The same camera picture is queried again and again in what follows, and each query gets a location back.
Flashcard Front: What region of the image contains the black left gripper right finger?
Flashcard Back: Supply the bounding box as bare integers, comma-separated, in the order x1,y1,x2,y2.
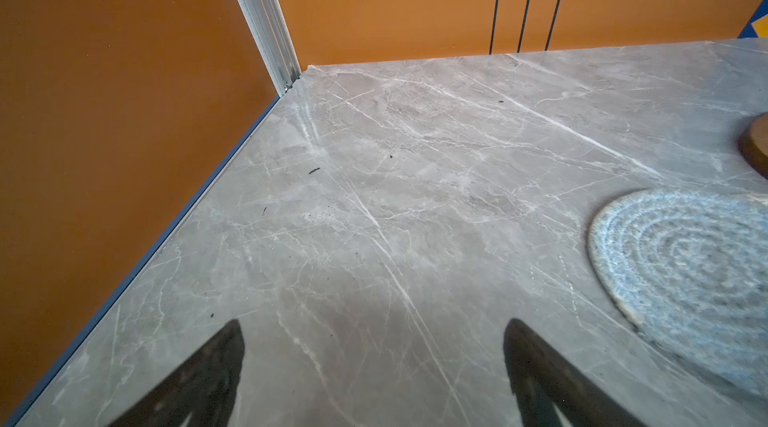
503,318,643,426

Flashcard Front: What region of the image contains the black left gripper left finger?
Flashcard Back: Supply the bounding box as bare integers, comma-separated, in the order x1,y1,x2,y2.
111,319,245,426

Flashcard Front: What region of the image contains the blue woven round coaster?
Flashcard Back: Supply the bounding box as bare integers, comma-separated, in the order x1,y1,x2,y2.
587,189,767,397

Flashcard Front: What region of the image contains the light brown wooden round coaster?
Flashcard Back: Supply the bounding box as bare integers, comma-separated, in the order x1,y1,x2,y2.
738,113,768,179

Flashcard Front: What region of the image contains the aluminium corner post left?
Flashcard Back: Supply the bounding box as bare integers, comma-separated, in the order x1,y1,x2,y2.
237,0,301,97

